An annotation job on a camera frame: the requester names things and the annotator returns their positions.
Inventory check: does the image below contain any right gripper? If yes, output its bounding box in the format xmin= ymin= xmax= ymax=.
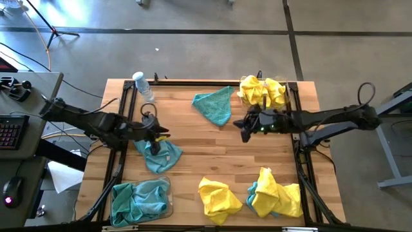
xmin=233 ymin=108 xmax=286 ymax=143

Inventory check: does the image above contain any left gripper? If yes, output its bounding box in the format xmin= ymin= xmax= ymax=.
xmin=133 ymin=115 xmax=170 ymax=156

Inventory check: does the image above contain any yellow microfiber towel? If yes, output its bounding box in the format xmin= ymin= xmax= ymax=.
xmin=263 ymin=78 xmax=288 ymax=110
xmin=237 ymin=75 xmax=267 ymax=109
xmin=250 ymin=166 xmax=304 ymax=218
xmin=198 ymin=176 xmax=243 ymax=226

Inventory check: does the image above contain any light blue microfiber towel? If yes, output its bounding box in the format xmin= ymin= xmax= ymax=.
xmin=131 ymin=179 xmax=171 ymax=215

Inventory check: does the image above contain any teal green microfiber towel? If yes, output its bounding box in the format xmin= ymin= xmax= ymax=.
xmin=111 ymin=182 xmax=145 ymax=227

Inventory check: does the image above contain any air freshener spray bottle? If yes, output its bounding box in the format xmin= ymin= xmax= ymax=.
xmin=132 ymin=71 xmax=156 ymax=104

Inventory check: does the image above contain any yellow cloth pile top right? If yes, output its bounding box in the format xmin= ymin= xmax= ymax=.
xmin=238 ymin=74 xmax=290 ymax=112

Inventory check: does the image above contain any clear plastic basket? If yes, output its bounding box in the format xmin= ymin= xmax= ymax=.
xmin=109 ymin=175 xmax=174 ymax=228

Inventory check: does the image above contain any white paper sheet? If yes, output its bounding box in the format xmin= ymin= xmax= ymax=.
xmin=48 ymin=150 xmax=85 ymax=194

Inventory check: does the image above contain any grey side desk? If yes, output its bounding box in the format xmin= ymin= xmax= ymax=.
xmin=0 ymin=71 xmax=64 ymax=228

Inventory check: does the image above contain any black backlit keyboard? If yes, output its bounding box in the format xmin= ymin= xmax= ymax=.
xmin=0 ymin=115 xmax=30 ymax=151

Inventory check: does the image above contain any black desk clamp tool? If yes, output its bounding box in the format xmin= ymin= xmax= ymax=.
xmin=0 ymin=75 xmax=32 ymax=103

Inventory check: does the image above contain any black tripod stand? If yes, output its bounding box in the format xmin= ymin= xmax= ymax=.
xmin=24 ymin=0 xmax=80 ymax=50

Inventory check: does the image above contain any black computer mouse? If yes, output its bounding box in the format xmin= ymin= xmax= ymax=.
xmin=2 ymin=176 xmax=24 ymax=209

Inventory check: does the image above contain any grey metal table leg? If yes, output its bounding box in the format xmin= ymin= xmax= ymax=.
xmin=375 ymin=82 xmax=412 ymax=189

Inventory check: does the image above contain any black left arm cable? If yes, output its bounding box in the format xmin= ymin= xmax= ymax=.
xmin=140 ymin=102 xmax=158 ymax=119

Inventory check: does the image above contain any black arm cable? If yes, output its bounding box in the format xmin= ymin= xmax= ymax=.
xmin=140 ymin=102 xmax=158 ymax=119
xmin=357 ymin=81 xmax=377 ymax=112

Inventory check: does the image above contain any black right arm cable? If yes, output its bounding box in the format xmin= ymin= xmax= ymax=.
xmin=357 ymin=81 xmax=377 ymax=112

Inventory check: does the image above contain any orange floor cable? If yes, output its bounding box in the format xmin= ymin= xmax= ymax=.
xmin=14 ymin=0 xmax=52 ymax=72

